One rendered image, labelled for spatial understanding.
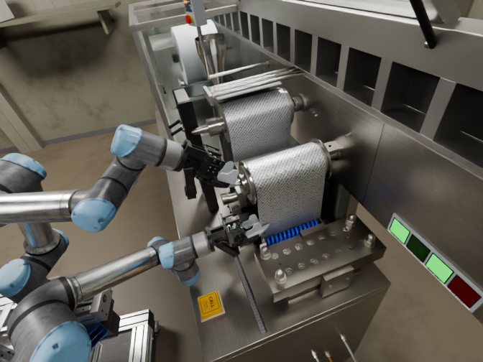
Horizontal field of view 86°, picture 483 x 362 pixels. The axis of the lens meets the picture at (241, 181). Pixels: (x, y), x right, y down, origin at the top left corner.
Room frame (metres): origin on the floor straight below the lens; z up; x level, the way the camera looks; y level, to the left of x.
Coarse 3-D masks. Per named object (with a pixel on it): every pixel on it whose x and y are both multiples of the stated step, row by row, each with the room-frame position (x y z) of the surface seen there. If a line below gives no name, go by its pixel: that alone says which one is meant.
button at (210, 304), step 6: (210, 294) 0.44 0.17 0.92; (216, 294) 0.43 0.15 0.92; (198, 300) 0.42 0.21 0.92; (204, 300) 0.42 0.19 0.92; (210, 300) 0.42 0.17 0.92; (216, 300) 0.41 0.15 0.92; (204, 306) 0.40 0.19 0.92; (210, 306) 0.40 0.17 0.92; (216, 306) 0.40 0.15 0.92; (204, 312) 0.38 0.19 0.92; (210, 312) 0.38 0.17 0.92; (216, 312) 0.38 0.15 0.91; (204, 318) 0.37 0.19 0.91
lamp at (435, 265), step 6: (432, 258) 0.30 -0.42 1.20; (426, 264) 0.31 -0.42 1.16; (432, 264) 0.30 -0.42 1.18; (438, 264) 0.29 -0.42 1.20; (444, 264) 0.28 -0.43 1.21; (432, 270) 0.29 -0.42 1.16; (438, 270) 0.28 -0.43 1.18; (444, 270) 0.27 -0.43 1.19; (450, 270) 0.26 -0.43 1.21; (438, 276) 0.27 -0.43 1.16; (444, 276) 0.27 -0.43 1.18
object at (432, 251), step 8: (392, 216) 0.43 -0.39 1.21; (416, 232) 0.37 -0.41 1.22; (408, 240) 0.37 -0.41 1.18; (424, 240) 0.34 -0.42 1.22; (432, 248) 0.32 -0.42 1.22; (416, 256) 0.33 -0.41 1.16; (440, 256) 0.29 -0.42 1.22; (424, 264) 0.31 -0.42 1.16; (448, 264) 0.27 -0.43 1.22; (432, 272) 0.29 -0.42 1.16; (456, 272) 0.25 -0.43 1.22; (440, 280) 0.27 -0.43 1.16; (448, 280) 0.26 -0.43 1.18; (464, 280) 0.23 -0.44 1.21; (448, 288) 0.25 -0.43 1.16; (472, 288) 0.22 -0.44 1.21; (456, 296) 0.23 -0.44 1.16; (480, 296) 0.20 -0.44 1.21; (464, 304) 0.21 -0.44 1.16; (472, 304) 0.20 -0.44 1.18; (480, 304) 0.19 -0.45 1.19
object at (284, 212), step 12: (300, 192) 0.59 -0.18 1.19; (312, 192) 0.60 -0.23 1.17; (264, 204) 0.56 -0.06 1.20; (276, 204) 0.57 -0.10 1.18; (288, 204) 0.58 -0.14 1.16; (300, 204) 0.59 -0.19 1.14; (312, 204) 0.60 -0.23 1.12; (264, 216) 0.56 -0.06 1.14; (276, 216) 0.57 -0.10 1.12; (288, 216) 0.58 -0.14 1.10; (300, 216) 0.59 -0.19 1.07; (312, 216) 0.60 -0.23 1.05; (276, 228) 0.57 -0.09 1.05; (288, 228) 0.58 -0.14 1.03
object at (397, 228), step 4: (396, 220) 0.42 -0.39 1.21; (392, 224) 0.42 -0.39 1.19; (396, 224) 0.41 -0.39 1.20; (400, 224) 0.40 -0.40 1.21; (392, 228) 0.42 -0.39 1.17; (396, 228) 0.41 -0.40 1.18; (400, 228) 0.40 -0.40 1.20; (404, 228) 0.39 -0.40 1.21; (392, 232) 0.41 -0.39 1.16; (396, 232) 0.40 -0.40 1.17; (400, 232) 0.39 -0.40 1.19; (404, 232) 0.39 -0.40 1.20; (408, 232) 0.38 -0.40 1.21; (400, 236) 0.39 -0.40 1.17; (404, 236) 0.38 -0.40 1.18; (400, 240) 0.39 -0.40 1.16; (404, 240) 0.38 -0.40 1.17
